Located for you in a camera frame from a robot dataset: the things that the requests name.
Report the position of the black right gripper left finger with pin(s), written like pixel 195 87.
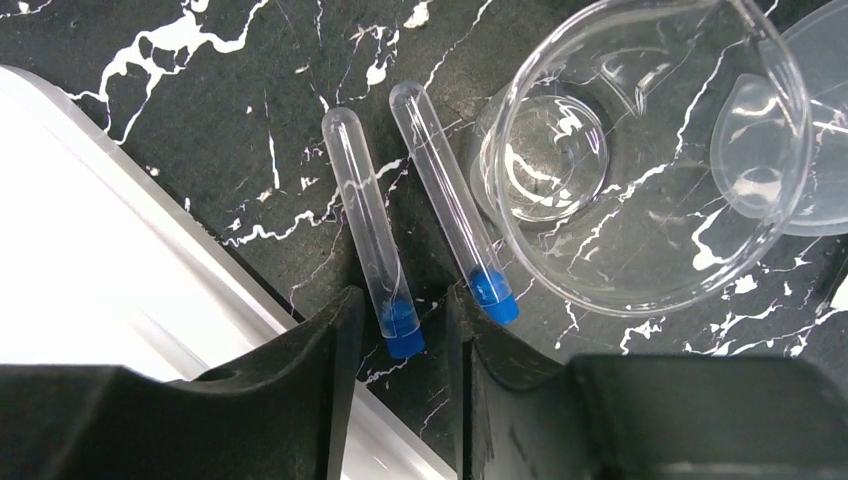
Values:
pixel 281 411

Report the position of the clear plastic funnel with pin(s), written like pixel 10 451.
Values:
pixel 821 159

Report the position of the blue capped tube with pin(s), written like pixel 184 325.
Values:
pixel 452 202
pixel 371 231

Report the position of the white bin lid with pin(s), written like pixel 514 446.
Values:
pixel 101 267

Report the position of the clear glass beaker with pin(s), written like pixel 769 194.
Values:
pixel 645 154

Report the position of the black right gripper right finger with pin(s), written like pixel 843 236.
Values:
pixel 519 415

